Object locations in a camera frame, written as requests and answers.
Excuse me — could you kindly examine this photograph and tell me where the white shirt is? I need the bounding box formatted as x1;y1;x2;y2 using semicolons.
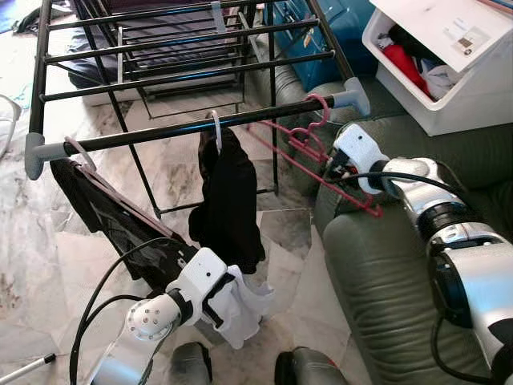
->
210;269;276;351

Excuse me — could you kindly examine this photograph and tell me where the pink plastic hanger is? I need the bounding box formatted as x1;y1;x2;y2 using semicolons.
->
273;120;331;165
244;92;384;218

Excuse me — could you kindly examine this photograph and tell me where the white plastic hanger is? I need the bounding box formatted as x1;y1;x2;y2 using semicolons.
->
208;109;224;155

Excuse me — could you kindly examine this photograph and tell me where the pale plastic hanger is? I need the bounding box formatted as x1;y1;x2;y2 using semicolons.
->
63;136;99;173

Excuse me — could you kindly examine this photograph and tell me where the grey robot left leg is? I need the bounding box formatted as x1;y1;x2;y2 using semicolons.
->
170;342;214;385

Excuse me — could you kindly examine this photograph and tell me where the grey robot leg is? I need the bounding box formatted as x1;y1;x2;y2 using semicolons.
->
274;346;351;385
170;342;214;385

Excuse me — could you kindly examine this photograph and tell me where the grey-green leather sofa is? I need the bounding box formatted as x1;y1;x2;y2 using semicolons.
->
269;63;513;385

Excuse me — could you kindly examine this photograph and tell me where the grey robot right leg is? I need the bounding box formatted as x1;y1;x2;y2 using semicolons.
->
274;346;351;385

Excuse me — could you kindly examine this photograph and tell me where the red cloth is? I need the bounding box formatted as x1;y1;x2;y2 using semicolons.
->
382;42;430;99

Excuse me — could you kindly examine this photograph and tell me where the blue suitcase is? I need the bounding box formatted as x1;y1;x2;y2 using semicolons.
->
277;0;379;91

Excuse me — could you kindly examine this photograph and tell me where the white cloth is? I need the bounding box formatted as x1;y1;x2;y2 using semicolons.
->
421;64;459;100

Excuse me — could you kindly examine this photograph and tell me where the black cloth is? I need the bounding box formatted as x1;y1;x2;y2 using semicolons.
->
391;24;438;63

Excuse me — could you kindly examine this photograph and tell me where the white storage bin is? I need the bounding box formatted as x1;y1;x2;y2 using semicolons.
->
362;0;513;137

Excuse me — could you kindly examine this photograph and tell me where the black metal drying rack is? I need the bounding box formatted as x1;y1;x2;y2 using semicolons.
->
24;0;372;219

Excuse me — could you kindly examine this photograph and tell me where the white rod black tip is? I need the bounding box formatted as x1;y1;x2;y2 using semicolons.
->
0;353;59;384

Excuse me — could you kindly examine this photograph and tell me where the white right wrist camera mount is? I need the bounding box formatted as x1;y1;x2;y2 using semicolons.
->
333;123;391;195

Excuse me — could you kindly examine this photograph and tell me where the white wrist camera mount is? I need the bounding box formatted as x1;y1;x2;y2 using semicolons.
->
333;123;391;195
164;247;231;323

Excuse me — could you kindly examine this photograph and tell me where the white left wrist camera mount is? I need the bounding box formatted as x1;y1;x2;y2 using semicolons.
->
164;247;231;323

